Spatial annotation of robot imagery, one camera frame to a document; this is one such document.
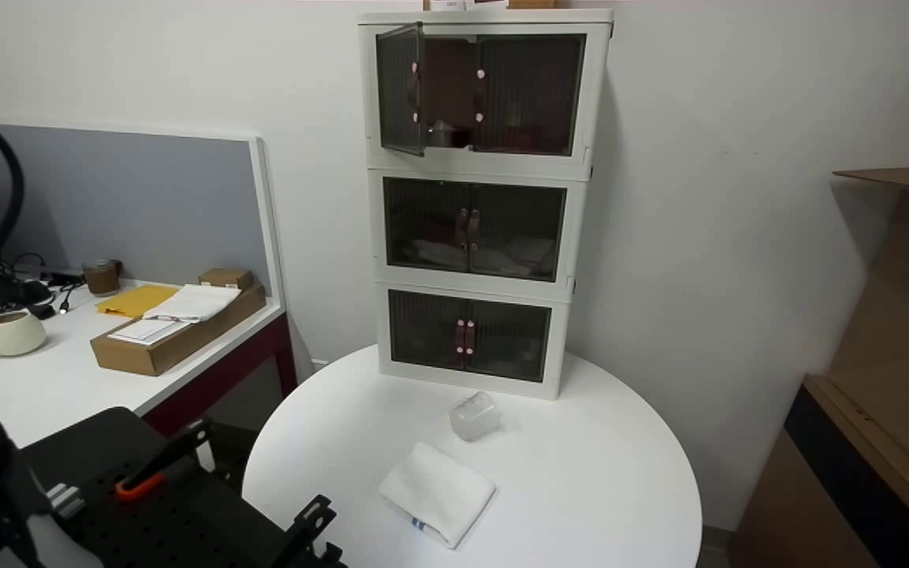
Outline small cardboard box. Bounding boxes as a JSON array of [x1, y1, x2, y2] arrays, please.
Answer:
[[196, 266, 258, 295]]

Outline white ceramic mug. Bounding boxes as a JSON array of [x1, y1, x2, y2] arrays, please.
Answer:
[[0, 307, 52, 360]]

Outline white desk with maroon frame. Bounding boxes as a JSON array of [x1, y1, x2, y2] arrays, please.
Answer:
[[0, 279, 300, 452]]

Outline grey partition with white frame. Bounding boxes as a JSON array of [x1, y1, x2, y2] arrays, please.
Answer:
[[0, 116, 291, 315]]

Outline white paper stack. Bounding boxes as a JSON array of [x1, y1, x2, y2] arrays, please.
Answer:
[[110, 281, 247, 345]]

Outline black desk cables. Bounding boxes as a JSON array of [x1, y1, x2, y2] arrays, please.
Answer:
[[0, 259, 87, 323]]

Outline white folded cloth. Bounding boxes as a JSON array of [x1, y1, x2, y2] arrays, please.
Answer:
[[376, 439, 499, 554]]

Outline clear plastic cup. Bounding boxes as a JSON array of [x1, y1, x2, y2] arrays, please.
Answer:
[[447, 389, 509, 445]]

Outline yellow envelope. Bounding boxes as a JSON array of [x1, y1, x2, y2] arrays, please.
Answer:
[[95, 281, 181, 323]]

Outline cardboard box with black band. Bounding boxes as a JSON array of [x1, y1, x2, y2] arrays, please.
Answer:
[[730, 377, 909, 568]]

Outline white three-tier storage cabinet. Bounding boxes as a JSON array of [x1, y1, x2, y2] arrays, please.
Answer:
[[356, 6, 619, 404]]

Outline open flat cardboard box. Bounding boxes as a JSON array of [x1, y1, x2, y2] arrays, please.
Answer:
[[89, 279, 269, 380]]

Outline smoked ribbed cabinet door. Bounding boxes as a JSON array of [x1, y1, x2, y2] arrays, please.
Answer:
[[471, 36, 589, 159], [460, 296, 555, 385], [382, 178, 473, 279], [468, 184, 569, 283], [388, 290, 468, 372], [374, 21, 428, 159]]

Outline metal bowl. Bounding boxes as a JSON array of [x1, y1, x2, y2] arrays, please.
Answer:
[[425, 116, 478, 152]]

